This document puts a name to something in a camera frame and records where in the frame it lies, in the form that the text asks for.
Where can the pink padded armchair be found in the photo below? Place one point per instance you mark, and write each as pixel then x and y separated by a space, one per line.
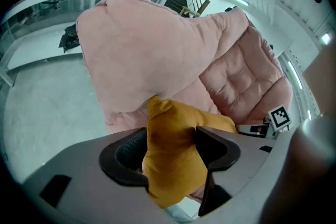
pixel 144 47

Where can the orange cushion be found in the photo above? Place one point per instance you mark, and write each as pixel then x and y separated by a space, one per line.
pixel 173 144

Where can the black crumpled cloth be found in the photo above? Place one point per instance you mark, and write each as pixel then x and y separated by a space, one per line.
pixel 68 39

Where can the white curved shelf unit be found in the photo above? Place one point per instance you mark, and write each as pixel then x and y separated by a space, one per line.
pixel 34 47

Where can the wooden easel frame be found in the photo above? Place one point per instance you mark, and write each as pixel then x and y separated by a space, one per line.
pixel 195 9

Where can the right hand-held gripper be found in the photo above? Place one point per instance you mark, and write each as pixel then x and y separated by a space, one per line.
pixel 280 118

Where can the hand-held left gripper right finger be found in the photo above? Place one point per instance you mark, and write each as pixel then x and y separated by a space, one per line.
pixel 246 160

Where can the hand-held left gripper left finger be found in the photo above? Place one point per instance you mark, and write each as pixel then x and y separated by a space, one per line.
pixel 86 165

